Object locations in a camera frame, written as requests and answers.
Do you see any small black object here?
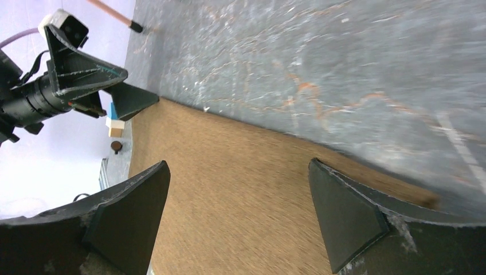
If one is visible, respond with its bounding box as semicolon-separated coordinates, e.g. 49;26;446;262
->
110;140;123;155

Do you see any pink music stand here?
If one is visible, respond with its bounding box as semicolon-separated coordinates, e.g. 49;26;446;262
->
88;0;144;33

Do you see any brown cloth napkin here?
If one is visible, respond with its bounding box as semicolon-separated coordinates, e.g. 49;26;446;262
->
130;99;439;274

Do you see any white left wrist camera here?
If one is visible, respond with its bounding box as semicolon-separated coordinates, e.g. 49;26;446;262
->
37;9;89;48

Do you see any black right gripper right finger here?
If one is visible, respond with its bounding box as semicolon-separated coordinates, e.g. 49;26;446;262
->
308;159;485;274

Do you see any aluminium frame rail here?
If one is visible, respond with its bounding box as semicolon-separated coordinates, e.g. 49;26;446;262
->
99;158;109;190

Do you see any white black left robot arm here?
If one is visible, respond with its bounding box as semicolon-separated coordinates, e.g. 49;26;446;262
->
1;24;159;143

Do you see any blue white wooden block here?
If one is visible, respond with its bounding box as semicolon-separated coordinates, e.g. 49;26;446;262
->
105;102;126;138

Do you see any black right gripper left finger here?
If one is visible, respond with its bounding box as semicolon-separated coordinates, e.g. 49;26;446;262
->
1;161;171;274

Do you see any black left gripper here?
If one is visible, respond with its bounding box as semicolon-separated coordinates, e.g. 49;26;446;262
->
1;25;159;127

